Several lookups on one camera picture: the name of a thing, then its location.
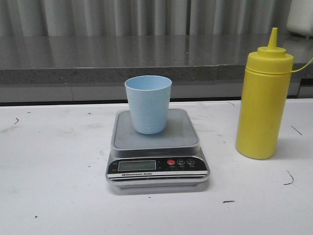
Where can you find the light blue plastic cup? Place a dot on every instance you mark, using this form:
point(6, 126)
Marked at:
point(148, 98)

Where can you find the yellow squeeze bottle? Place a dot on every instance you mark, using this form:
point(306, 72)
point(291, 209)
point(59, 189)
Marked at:
point(266, 82)

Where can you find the silver digital kitchen scale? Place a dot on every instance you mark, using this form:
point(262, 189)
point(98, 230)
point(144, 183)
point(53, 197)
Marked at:
point(170, 159)

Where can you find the grey stone countertop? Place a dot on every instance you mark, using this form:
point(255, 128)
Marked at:
point(113, 59)

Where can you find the white appliance on countertop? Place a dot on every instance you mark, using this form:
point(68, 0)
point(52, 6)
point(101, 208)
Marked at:
point(300, 18)

